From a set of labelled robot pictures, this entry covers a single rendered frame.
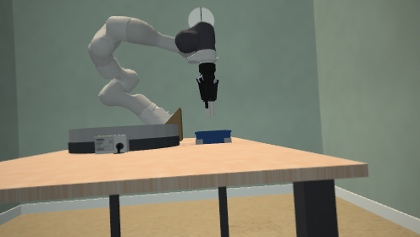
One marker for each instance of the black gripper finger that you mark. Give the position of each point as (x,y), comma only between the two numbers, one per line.
(204,91)
(213,88)

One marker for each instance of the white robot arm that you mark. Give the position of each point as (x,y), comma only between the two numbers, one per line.
(197,44)

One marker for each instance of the blue crate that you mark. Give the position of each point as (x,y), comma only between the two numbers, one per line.
(213,137)

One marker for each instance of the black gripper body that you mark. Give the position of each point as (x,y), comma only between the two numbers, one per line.
(207,69)

